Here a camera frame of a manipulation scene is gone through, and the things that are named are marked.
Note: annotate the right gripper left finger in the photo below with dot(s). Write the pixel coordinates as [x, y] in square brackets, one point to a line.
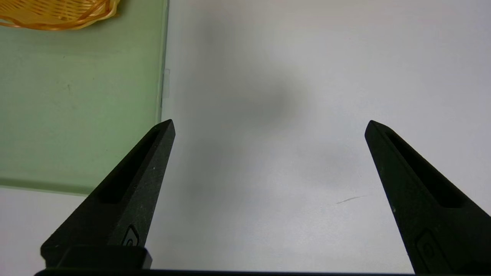
[88, 230]

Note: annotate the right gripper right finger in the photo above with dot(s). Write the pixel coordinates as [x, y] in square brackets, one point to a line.
[441, 237]

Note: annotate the small yellow wicker basket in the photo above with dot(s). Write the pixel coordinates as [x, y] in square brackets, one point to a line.
[57, 15]

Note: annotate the light green plastic tray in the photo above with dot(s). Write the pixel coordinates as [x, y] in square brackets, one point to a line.
[76, 96]

